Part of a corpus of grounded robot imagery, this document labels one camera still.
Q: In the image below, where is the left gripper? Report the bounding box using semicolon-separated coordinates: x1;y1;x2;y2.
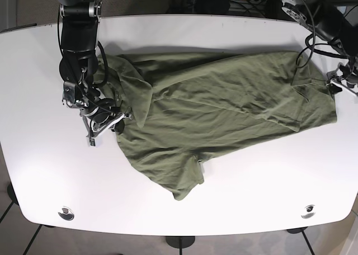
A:
326;57;357;97

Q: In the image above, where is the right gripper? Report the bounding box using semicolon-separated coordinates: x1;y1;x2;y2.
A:
62;82;132;139

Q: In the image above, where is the olive green T-shirt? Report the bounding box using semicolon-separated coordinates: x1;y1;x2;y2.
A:
101;51;337;201

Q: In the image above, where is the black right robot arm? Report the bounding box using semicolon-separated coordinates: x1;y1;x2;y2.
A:
57;0;130;146

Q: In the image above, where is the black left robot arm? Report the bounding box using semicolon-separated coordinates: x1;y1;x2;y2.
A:
281;0;357;98

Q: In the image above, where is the left chrome table grommet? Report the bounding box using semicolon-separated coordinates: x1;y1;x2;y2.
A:
58;206;74;221

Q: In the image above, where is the chrome table grommet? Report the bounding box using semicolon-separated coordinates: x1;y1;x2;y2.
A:
58;206;74;221
300;205;316;219

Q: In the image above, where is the right chrome table grommet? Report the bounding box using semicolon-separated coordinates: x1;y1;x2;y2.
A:
300;205;316;219

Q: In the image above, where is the black table base foot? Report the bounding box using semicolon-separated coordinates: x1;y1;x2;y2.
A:
165;236;195;249

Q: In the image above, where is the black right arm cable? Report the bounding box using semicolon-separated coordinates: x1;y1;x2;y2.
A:
57;3;124;113

